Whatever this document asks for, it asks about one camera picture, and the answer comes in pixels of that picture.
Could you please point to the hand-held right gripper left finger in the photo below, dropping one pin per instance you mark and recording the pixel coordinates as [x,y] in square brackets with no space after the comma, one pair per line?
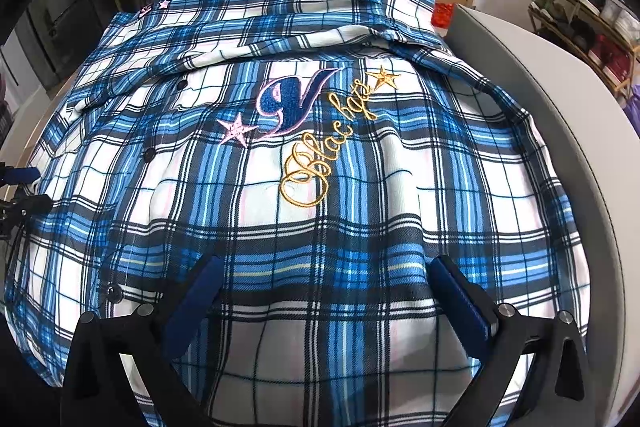
[196,296]

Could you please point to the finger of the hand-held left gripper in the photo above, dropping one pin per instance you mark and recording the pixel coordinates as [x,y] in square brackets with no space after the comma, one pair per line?
[22,175]
[30,207]

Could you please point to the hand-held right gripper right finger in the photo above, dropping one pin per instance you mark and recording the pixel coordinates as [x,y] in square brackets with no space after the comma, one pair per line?
[460,302]

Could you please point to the blue plaid shirt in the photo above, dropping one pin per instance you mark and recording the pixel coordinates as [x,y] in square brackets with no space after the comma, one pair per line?
[320,132]

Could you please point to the purple bag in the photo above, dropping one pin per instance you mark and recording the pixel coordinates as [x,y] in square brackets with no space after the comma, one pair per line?
[634,107]

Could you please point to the red plastic bag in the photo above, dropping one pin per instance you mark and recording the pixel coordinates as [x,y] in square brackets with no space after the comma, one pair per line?
[442,14]

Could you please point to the wooden shoe rack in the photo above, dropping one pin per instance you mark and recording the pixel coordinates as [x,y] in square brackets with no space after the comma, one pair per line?
[575,24]

